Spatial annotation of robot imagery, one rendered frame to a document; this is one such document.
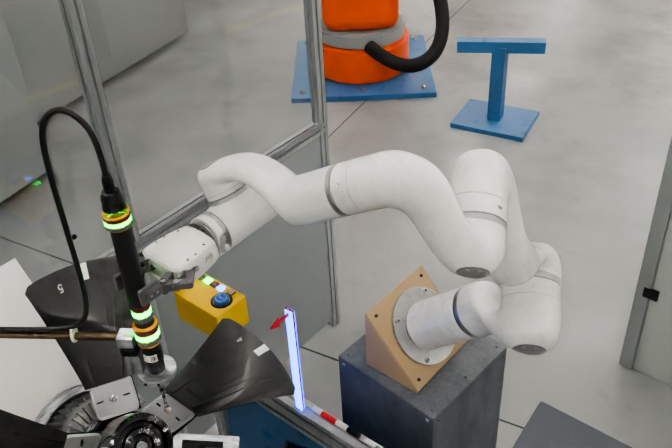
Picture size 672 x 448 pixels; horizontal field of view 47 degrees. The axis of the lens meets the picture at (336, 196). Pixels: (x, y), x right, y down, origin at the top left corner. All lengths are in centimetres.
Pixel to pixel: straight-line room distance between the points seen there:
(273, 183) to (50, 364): 66
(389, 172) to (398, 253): 256
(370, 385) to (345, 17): 344
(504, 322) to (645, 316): 162
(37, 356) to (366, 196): 82
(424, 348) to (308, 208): 69
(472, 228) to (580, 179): 316
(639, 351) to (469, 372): 142
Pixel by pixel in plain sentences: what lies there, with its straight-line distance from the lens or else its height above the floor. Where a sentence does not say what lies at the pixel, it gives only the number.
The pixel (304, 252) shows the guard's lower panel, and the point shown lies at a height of 50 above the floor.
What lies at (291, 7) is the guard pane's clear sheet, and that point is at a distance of 251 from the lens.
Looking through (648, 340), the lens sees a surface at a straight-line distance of 320.
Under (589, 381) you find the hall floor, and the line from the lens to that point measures 324.
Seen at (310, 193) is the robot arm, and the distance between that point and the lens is 127.
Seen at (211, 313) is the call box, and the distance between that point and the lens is 190.
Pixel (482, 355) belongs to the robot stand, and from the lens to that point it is 197.
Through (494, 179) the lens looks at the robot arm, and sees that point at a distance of 127.
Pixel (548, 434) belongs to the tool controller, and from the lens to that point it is 143.
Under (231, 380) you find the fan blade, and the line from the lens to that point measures 160.
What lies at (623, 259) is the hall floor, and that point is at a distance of 384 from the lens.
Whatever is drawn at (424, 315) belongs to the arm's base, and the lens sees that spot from 181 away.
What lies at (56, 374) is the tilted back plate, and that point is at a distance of 173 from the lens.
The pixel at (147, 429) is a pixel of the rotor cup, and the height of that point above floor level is 124.
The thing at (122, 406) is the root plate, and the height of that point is 124.
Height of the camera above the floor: 235
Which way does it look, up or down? 35 degrees down
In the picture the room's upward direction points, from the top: 3 degrees counter-clockwise
